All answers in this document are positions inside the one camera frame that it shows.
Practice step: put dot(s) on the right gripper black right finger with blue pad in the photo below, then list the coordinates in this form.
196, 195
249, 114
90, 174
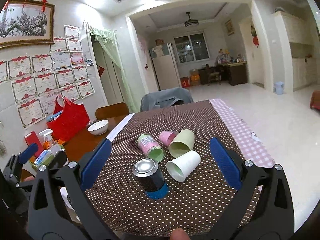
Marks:
262, 206

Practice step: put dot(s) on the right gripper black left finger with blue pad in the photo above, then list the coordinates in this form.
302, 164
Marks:
84, 221

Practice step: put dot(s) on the black cup with blue band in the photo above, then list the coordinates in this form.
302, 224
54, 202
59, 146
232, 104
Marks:
149, 175

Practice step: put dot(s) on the white paper cup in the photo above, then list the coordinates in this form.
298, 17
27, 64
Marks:
180, 168

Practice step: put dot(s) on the light green cup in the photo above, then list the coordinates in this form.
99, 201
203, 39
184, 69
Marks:
182, 143

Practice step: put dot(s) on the pink speckled cup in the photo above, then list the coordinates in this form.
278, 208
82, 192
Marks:
166, 137

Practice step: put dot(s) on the person's hand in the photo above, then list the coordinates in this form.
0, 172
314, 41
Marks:
179, 234

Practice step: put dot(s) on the green tissue box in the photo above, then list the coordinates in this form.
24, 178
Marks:
45, 158

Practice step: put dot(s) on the red box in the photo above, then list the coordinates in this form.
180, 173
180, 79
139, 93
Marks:
31, 138

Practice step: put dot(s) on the clear spray bottle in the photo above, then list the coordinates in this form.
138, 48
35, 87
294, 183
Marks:
49, 142

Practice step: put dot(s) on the pink checkered tablecloth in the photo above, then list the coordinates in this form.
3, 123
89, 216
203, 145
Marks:
250, 145

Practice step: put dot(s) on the brown polka dot tablecloth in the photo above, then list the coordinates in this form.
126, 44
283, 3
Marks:
194, 205

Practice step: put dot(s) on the white ceramic bowl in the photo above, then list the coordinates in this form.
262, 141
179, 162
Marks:
98, 128

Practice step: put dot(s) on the red tote bag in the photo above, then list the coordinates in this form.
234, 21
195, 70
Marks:
72, 120

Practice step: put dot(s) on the wooden chair back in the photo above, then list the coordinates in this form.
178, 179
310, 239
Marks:
112, 111

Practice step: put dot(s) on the light blue stool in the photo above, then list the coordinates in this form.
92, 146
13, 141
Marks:
279, 88

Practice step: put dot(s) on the grey covered chair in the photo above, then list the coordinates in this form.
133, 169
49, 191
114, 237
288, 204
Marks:
165, 98

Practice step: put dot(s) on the dark wooden desk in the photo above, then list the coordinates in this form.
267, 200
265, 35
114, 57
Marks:
234, 73

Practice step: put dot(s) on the small wooden chair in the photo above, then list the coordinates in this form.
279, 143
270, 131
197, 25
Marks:
213, 75

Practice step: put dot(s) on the white refrigerator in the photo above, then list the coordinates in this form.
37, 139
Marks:
165, 66

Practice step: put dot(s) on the green door curtain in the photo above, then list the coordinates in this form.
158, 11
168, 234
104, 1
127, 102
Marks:
112, 75

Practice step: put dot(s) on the framed blossom painting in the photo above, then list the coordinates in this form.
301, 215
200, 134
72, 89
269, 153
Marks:
27, 22

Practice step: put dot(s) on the window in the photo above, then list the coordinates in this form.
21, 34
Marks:
191, 48

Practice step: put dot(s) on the ceiling lamp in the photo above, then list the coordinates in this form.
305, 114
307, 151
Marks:
190, 22

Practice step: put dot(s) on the award certificate on wall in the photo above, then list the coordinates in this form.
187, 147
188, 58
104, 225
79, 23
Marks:
30, 113
46, 82
85, 88
24, 88

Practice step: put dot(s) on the wall picture gold frame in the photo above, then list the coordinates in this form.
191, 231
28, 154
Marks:
229, 27

